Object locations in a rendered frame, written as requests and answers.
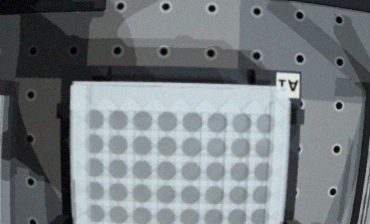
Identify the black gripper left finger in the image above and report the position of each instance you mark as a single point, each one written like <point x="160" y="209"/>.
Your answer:
<point x="62" y="219"/>

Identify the grey perforated base plate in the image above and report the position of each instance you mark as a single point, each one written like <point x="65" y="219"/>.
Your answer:
<point x="330" y="46"/>

